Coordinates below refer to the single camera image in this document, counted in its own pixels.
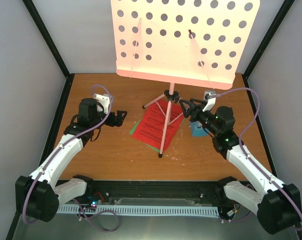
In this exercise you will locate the blue metronome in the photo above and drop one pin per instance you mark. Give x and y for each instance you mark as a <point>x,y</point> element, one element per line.
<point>197,129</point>

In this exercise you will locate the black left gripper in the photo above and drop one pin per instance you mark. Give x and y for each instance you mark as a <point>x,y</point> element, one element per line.
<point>119,119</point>

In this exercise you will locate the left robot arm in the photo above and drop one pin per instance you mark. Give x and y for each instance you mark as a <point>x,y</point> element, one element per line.
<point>38,195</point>

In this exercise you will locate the green sheet music page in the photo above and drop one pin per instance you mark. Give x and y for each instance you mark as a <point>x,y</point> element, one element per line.
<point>136,125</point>

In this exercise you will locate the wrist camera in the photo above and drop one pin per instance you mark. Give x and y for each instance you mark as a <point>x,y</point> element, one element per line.
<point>103,102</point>
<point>210,99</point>

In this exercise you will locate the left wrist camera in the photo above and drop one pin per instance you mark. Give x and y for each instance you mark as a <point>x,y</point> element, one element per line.
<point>103,102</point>

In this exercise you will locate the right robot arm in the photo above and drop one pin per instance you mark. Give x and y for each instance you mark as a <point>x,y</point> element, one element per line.
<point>276,205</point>

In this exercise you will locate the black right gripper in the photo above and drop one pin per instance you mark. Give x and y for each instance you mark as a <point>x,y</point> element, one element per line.
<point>197,109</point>

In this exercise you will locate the pink music stand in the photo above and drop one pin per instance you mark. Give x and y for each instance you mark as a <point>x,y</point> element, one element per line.
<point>196,43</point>

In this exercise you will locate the red sheet music page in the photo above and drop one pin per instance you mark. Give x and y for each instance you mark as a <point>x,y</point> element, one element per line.
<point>150,128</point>

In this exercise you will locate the metal base plate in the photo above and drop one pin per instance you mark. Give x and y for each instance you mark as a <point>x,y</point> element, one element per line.
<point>69,227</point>

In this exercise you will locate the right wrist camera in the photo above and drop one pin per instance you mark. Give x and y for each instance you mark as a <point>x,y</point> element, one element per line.
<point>210,99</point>

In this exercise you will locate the light blue cable duct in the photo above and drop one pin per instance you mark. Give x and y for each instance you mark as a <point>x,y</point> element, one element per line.
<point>161,211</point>

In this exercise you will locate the black aluminium frame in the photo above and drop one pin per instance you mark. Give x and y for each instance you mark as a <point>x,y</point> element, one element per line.
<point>31,82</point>

